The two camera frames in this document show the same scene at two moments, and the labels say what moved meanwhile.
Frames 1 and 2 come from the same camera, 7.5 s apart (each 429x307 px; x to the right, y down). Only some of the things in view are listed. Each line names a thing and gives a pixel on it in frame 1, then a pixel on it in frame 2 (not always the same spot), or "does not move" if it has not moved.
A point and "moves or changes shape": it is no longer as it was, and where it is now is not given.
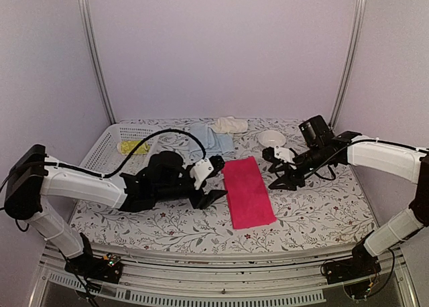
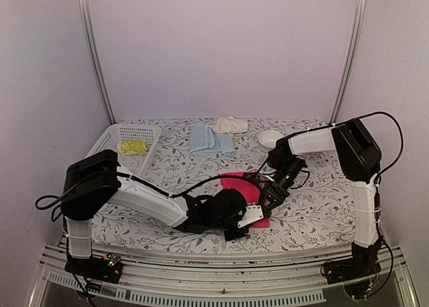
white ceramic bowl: x=271 y=138 does not move
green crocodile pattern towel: x=125 y=147 does not move
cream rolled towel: x=228 y=125 does not move
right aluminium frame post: x=352 y=56 does not move
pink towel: x=248 y=195 moves or changes shape
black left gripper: x=214 y=196 to x=241 y=234
